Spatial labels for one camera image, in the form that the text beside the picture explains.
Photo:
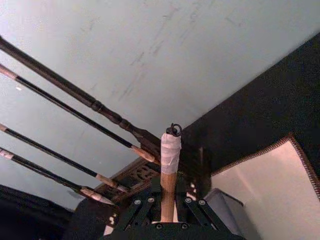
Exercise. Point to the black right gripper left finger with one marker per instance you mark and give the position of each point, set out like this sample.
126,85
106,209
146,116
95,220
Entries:
142,210

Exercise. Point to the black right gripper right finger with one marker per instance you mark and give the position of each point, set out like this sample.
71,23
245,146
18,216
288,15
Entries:
197,212

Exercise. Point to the bamboo brush with white tape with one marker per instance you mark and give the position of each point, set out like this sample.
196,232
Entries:
168,190

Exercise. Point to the white felt mat stitched edge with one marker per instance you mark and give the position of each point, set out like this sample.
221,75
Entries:
270,187

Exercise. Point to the dark carved wooden brush rack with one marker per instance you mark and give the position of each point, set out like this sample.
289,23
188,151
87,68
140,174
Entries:
75,92

